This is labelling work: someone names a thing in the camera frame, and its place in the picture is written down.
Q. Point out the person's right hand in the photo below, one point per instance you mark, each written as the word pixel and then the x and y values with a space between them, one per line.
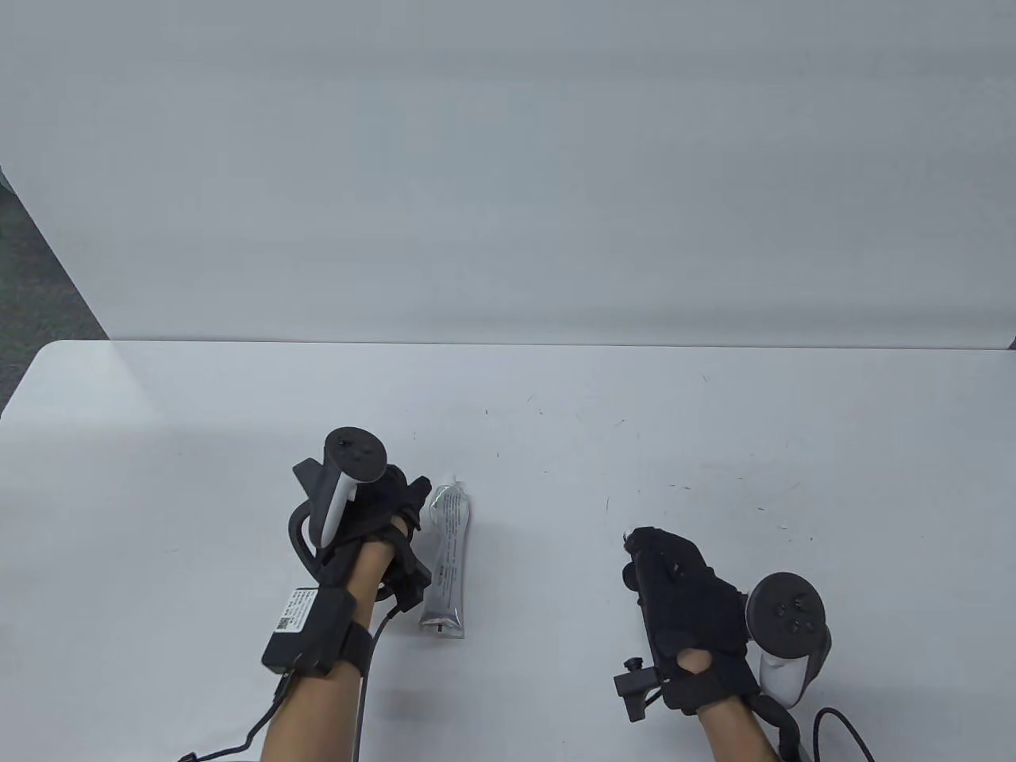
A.
pixel 690 611

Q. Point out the black left wrist sensor box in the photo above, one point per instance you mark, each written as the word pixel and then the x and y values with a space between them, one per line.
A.
pixel 313 631

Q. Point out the person's left forearm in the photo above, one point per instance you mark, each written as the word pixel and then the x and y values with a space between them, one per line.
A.
pixel 317 714

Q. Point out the grey left hand controller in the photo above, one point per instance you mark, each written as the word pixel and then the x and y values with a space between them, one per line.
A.
pixel 353 456

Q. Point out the person's left hand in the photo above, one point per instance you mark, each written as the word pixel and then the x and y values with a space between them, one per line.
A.
pixel 381 508

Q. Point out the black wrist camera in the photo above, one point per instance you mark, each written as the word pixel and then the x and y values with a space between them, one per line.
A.
pixel 635 686
pixel 411 579

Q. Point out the silver toothpaste tube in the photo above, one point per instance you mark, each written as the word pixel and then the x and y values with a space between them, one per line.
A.
pixel 446 556

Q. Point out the grey hand controller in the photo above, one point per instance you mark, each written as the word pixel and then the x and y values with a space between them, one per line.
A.
pixel 353 456
pixel 786 615

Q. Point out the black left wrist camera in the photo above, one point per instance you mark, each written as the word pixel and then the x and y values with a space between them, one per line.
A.
pixel 411 579

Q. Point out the white backdrop board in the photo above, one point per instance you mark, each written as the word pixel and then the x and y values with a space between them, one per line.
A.
pixel 508 159

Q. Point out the grey right hand controller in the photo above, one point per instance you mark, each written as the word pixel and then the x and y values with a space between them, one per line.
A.
pixel 786 615

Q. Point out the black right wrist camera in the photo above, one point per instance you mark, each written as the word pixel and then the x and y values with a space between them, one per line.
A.
pixel 635 686

